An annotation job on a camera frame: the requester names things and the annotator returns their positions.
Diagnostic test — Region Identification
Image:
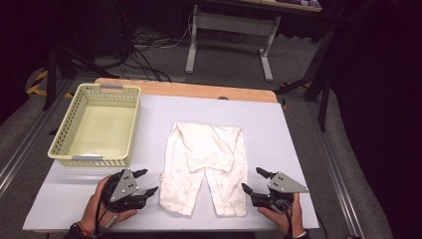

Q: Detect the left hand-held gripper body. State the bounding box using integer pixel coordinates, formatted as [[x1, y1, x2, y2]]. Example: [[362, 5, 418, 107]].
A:
[[102, 167, 149, 213]]

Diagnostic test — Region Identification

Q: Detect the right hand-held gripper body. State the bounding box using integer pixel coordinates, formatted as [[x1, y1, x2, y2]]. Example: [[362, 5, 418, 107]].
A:
[[250, 170, 311, 214]]

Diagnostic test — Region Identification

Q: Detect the white baby romper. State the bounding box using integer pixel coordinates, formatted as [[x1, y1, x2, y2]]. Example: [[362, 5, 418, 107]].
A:
[[158, 121, 249, 217]]

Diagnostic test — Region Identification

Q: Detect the pale green plastic basket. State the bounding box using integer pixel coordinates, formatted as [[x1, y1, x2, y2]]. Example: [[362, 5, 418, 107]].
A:
[[47, 83, 142, 167]]

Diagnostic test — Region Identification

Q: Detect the person's right hand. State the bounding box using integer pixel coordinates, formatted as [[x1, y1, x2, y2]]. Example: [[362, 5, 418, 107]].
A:
[[257, 192, 307, 239]]

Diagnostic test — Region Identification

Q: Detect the person's left hand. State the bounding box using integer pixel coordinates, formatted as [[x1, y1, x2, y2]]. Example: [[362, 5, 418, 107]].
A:
[[79, 174, 138, 235]]

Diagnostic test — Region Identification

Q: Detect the black metal stand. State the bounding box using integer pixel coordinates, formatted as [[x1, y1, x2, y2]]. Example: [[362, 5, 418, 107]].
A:
[[274, 19, 336, 132]]

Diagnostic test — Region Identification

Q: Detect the black tripod stand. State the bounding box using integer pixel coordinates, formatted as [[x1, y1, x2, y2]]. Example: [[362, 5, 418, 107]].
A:
[[42, 46, 119, 113]]

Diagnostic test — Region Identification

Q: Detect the yellow and black hazard tape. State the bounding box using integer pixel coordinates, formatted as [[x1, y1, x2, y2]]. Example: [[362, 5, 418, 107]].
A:
[[26, 68, 50, 98]]

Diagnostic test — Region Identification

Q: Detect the right hand-held gripper cable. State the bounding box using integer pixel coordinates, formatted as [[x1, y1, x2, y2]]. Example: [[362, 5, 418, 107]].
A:
[[277, 198, 296, 239]]

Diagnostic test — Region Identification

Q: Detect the hand-held gripper cable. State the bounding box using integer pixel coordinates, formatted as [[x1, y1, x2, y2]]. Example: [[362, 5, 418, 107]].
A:
[[277, 198, 296, 239], [94, 175, 119, 239]]

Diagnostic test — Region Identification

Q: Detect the left hand-held gripper cable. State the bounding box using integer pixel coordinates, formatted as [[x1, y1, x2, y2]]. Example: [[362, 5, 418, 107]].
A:
[[94, 175, 119, 239]]

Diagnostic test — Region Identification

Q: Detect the aluminium floor rail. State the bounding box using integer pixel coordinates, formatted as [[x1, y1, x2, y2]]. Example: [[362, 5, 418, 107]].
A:
[[0, 79, 73, 197], [307, 101, 366, 239]]

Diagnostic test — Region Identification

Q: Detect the beaded bracelet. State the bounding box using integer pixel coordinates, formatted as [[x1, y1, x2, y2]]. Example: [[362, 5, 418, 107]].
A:
[[70, 222, 92, 239]]

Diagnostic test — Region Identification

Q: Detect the bundle of floor cables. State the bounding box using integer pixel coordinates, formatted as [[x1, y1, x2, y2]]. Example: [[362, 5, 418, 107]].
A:
[[115, 9, 197, 83]]

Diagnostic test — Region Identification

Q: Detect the white metal table frame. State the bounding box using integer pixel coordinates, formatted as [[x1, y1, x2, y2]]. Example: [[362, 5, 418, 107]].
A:
[[184, 0, 323, 83]]

